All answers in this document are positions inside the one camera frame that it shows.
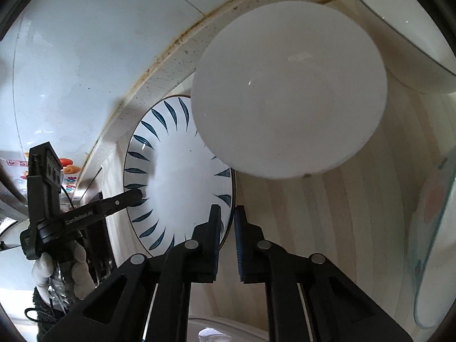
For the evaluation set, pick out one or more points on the striped tablecloth with cat print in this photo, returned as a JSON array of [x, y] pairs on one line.
[[320, 238]]

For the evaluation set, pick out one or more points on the plain white bowl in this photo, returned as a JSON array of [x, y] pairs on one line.
[[288, 89]]

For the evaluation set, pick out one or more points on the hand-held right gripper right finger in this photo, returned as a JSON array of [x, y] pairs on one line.
[[239, 249]]

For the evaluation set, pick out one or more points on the white bowl with dark rim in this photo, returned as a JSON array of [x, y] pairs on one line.
[[402, 53]]

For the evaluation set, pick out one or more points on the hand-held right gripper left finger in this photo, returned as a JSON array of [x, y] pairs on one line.
[[215, 245]]

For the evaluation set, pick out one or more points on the person's left hand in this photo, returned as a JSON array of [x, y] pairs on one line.
[[80, 272]]

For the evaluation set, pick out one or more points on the printed plate with pale rim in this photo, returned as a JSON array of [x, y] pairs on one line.
[[431, 238]]

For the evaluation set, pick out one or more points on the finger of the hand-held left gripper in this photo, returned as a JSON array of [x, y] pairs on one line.
[[123, 201]]

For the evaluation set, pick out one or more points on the blue leaf pattern plate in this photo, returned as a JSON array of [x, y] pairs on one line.
[[171, 185]]

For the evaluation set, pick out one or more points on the colourful wall stickers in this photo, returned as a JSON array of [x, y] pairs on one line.
[[67, 171]]

